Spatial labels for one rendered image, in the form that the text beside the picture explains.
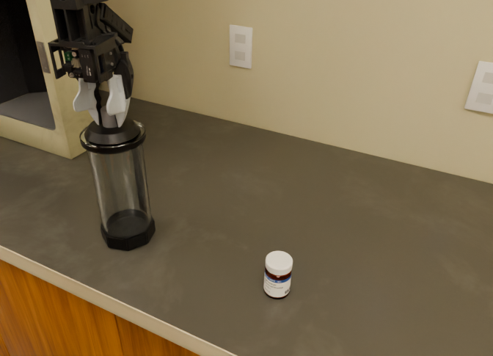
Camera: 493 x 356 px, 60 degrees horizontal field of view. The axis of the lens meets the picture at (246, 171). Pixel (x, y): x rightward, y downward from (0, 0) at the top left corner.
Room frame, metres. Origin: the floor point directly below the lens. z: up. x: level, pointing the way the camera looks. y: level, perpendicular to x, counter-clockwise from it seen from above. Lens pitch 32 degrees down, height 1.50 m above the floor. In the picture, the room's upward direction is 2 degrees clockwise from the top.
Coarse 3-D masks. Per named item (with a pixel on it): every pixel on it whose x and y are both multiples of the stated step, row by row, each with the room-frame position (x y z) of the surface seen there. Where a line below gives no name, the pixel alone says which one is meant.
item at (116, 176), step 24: (96, 144) 0.60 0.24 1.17; (120, 144) 0.60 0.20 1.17; (96, 168) 0.61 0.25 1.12; (120, 168) 0.60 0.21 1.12; (144, 168) 0.64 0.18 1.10; (96, 192) 0.62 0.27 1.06; (120, 192) 0.60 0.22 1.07; (144, 192) 0.63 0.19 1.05; (120, 216) 0.60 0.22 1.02; (144, 216) 0.62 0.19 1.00
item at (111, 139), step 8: (104, 112) 0.63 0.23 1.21; (104, 120) 0.63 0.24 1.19; (112, 120) 0.63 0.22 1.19; (128, 120) 0.66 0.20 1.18; (88, 128) 0.63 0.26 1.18; (96, 128) 0.63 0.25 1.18; (104, 128) 0.63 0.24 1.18; (112, 128) 0.63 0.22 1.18; (120, 128) 0.63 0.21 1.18; (128, 128) 0.63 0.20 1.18; (136, 128) 0.64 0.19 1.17; (88, 136) 0.62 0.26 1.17; (96, 136) 0.61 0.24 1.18; (104, 136) 0.61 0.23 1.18; (112, 136) 0.61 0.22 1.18; (120, 136) 0.61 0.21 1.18; (128, 136) 0.62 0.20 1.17; (104, 144) 0.60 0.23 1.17
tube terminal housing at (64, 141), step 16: (32, 0) 0.93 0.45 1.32; (48, 0) 0.95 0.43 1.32; (32, 16) 0.93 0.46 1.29; (48, 16) 0.94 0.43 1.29; (48, 32) 0.94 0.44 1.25; (48, 48) 0.93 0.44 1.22; (48, 64) 0.92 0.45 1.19; (48, 80) 0.93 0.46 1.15; (64, 80) 0.95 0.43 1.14; (48, 96) 0.93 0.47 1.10; (64, 96) 0.94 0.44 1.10; (64, 112) 0.93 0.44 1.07; (80, 112) 0.97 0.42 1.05; (0, 128) 1.03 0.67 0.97; (16, 128) 1.00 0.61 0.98; (32, 128) 0.97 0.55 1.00; (64, 128) 0.92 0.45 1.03; (80, 128) 0.96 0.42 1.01; (32, 144) 0.98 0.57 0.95; (48, 144) 0.95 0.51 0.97; (64, 144) 0.93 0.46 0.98; (80, 144) 0.96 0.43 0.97
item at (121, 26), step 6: (102, 6) 0.64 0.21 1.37; (102, 12) 0.64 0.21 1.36; (108, 12) 0.65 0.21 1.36; (114, 12) 0.67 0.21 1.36; (102, 18) 0.63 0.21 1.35; (108, 18) 0.65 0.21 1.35; (114, 18) 0.67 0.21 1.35; (120, 18) 0.69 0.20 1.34; (108, 24) 0.65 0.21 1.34; (114, 24) 0.66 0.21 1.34; (120, 24) 0.68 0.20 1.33; (126, 24) 0.70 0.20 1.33; (114, 30) 0.67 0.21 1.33; (120, 30) 0.68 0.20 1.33; (126, 30) 0.71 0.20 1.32; (132, 30) 0.72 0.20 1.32; (120, 36) 0.69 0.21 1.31; (126, 36) 0.70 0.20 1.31; (126, 42) 0.72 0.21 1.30
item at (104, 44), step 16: (64, 0) 0.59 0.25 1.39; (80, 0) 0.58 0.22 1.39; (96, 0) 0.60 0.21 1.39; (64, 16) 0.60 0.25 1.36; (80, 16) 0.60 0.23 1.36; (96, 16) 0.62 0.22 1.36; (64, 32) 0.59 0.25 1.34; (80, 32) 0.60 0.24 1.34; (96, 32) 0.62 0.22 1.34; (112, 32) 0.64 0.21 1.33; (64, 48) 0.60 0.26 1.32; (80, 48) 0.58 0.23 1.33; (96, 48) 0.57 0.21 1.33; (112, 48) 0.61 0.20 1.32; (64, 64) 0.59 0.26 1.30; (80, 64) 0.59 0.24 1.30; (96, 64) 0.57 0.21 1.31; (112, 64) 0.62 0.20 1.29; (96, 80) 0.58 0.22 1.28
